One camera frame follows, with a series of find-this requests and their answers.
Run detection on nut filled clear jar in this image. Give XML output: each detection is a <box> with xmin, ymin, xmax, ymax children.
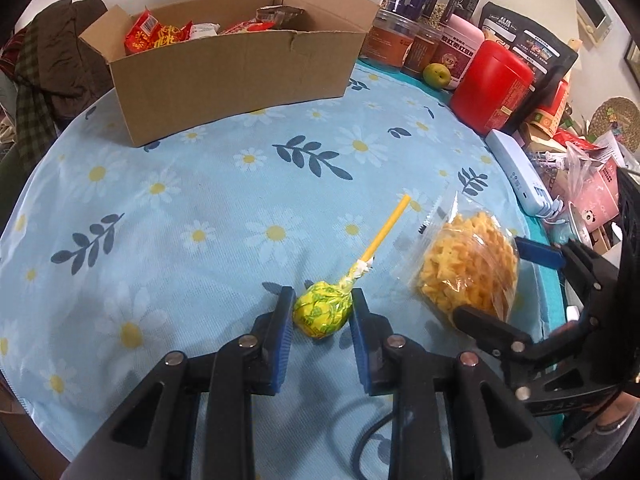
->
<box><xmin>420</xmin><ymin>0</ymin><xmax>461</xmax><ymax>29</ymax></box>

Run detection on black stand-up pouch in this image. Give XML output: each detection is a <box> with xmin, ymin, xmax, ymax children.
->
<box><xmin>480</xmin><ymin>1</ymin><xmax>578</xmax><ymax>133</ymax></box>

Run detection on open cardboard box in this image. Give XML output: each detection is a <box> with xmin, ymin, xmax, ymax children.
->
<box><xmin>81</xmin><ymin>0</ymin><xmax>378</xmax><ymax>146</ymax></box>

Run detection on brown jacket on chair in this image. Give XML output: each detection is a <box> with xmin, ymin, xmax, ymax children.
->
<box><xmin>32</xmin><ymin>0</ymin><xmax>113</xmax><ymax>129</ymax></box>

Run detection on gold framed picture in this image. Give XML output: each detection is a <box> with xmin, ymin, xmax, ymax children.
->
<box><xmin>624</xmin><ymin>39</ymin><xmax>640</xmax><ymax>86</ymax></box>

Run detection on pink lidded jar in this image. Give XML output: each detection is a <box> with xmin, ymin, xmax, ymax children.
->
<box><xmin>432</xmin><ymin>14</ymin><xmax>485</xmax><ymax>90</ymax></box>

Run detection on green yellow pear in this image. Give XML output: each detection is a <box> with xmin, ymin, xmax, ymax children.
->
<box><xmin>422</xmin><ymin>63</ymin><xmax>451</xmax><ymax>90</ymax></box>

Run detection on white bread snack bag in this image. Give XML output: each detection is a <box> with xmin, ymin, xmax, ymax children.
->
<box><xmin>189</xmin><ymin>23</ymin><xmax>220</xmax><ymax>40</ymax></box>

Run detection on woven round mat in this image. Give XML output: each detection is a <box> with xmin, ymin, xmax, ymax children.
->
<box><xmin>588</xmin><ymin>96</ymin><xmax>640</xmax><ymax>153</ymax></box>

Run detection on wall thermostat panel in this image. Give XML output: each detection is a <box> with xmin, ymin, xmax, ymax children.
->
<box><xmin>575</xmin><ymin>0</ymin><xmax>612</xmax><ymax>47</ymax></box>

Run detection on pink panda cup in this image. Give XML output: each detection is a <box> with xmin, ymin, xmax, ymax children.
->
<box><xmin>553</xmin><ymin>158</ymin><xmax>618</xmax><ymax>232</ymax></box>

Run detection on yellow waffle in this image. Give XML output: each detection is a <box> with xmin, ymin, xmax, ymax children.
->
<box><xmin>392</xmin><ymin>188</ymin><xmax>520</xmax><ymax>322</ymax></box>

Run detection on plaid garment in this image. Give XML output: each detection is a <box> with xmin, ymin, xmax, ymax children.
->
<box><xmin>15</xmin><ymin>22</ymin><xmax>58</xmax><ymax>174</ymax></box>

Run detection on silver purple snack bag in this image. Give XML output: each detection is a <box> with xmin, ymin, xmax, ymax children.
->
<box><xmin>255</xmin><ymin>4</ymin><xmax>305</xmax><ymax>28</ymax></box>

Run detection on red long snack packet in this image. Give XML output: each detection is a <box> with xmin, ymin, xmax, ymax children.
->
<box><xmin>219</xmin><ymin>18</ymin><xmax>276</xmax><ymax>36</ymax></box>

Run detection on white rectangular device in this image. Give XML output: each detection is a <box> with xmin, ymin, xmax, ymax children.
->
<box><xmin>485</xmin><ymin>129</ymin><xmax>563</xmax><ymax>220</ymax></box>

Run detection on orange powder clear jar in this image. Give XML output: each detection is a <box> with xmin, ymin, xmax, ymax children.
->
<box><xmin>359</xmin><ymin>10</ymin><xmax>420</xmax><ymax>70</ymax></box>

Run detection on white foam board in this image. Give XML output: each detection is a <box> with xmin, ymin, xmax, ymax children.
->
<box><xmin>464</xmin><ymin>0</ymin><xmax>586</xmax><ymax>66</ymax></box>

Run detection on red canister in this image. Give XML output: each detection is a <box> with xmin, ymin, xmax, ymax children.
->
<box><xmin>449</xmin><ymin>40</ymin><xmax>534</xmax><ymax>136</ymax></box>

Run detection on large red snack bag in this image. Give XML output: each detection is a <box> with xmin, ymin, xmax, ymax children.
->
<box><xmin>124</xmin><ymin>9</ymin><xmax>193</xmax><ymax>55</ymax></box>

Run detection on brown powder small jar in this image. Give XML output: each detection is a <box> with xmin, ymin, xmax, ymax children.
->
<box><xmin>401</xmin><ymin>25</ymin><xmax>442</xmax><ymax>79</ymax></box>

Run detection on green yellow lollipop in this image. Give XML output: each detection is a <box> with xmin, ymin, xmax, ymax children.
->
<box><xmin>292</xmin><ymin>194</ymin><xmax>411</xmax><ymax>339</ymax></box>

